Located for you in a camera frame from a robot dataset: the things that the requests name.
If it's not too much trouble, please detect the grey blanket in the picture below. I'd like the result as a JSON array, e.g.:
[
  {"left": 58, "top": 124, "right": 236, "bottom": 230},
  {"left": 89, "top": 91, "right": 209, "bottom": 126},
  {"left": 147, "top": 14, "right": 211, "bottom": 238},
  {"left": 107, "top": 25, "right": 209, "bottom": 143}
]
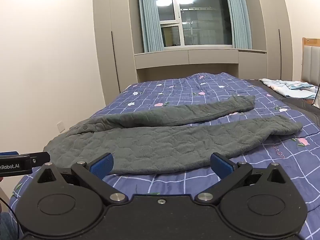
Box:
[{"left": 44, "top": 95, "right": 303, "bottom": 175}]

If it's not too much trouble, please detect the black cable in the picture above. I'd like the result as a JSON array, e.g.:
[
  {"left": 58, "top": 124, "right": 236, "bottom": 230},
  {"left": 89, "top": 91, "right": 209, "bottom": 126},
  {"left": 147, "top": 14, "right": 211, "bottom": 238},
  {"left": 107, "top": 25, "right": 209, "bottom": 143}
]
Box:
[{"left": 0, "top": 197, "right": 21, "bottom": 240}]

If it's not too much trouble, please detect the person's blue jeans leg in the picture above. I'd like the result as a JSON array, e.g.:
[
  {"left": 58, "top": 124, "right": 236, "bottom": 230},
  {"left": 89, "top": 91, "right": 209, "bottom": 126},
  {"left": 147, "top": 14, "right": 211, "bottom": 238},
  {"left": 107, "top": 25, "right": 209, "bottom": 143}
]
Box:
[{"left": 0, "top": 212, "right": 19, "bottom": 240}]

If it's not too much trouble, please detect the bed with purple checked sheet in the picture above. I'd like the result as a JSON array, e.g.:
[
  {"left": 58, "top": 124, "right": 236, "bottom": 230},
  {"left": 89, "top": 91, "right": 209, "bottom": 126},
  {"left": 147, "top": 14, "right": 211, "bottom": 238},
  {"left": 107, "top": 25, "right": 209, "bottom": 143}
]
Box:
[{"left": 10, "top": 72, "right": 320, "bottom": 240}]

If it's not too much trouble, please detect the light blue crumpled cloth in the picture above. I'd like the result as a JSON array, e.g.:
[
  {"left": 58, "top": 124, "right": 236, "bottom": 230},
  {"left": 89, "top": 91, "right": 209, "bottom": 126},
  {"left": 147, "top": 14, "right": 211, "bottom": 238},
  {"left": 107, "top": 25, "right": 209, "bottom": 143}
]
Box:
[{"left": 259, "top": 78, "right": 317, "bottom": 99}]

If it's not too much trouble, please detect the window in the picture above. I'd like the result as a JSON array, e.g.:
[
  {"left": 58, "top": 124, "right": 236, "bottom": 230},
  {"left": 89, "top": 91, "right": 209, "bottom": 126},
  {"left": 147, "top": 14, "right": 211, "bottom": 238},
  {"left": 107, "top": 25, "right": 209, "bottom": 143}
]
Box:
[{"left": 153, "top": 0, "right": 235, "bottom": 48}]

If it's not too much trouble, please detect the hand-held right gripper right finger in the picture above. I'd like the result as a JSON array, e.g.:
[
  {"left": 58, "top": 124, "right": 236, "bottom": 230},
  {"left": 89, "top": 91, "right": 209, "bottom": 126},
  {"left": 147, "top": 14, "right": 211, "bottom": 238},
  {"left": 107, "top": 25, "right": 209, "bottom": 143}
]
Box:
[{"left": 194, "top": 152, "right": 290, "bottom": 207}]

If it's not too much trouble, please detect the beige window bench cabinet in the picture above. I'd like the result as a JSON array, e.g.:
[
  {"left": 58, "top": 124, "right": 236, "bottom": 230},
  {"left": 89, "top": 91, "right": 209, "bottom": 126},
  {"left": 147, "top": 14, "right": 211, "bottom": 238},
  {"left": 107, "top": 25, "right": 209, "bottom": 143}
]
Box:
[{"left": 134, "top": 48, "right": 268, "bottom": 83}]

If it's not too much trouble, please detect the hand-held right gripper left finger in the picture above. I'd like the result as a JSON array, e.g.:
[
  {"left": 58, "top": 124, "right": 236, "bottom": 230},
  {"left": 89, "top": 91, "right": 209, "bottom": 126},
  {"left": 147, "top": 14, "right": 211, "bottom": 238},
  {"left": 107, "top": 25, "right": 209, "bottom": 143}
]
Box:
[{"left": 32, "top": 152, "right": 129, "bottom": 207}]

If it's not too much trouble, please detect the wooden padded headboard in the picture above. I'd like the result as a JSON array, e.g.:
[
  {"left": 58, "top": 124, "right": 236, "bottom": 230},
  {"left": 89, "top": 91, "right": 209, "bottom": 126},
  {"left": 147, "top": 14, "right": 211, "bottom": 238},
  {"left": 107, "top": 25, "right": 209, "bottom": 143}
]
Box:
[{"left": 301, "top": 37, "right": 320, "bottom": 88}]

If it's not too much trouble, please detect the light blue curtain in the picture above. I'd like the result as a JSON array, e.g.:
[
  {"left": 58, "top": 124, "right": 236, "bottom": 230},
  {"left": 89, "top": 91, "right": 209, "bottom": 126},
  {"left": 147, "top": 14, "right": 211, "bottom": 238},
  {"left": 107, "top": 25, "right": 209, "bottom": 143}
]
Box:
[
  {"left": 222, "top": 0, "right": 253, "bottom": 50},
  {"left": 136, "top": 0, "right": 165, "bottom": 53}
]

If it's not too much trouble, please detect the beige wardrobe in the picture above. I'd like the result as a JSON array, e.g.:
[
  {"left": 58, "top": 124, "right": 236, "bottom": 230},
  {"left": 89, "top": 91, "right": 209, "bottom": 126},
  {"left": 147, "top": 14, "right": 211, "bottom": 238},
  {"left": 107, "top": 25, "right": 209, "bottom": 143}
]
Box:
[
  {"left": 252, "top": 0, "right": 295, "bottom": 81},
  {"left": 92, "top": 0, "right": 138, "bottom": 105}
]

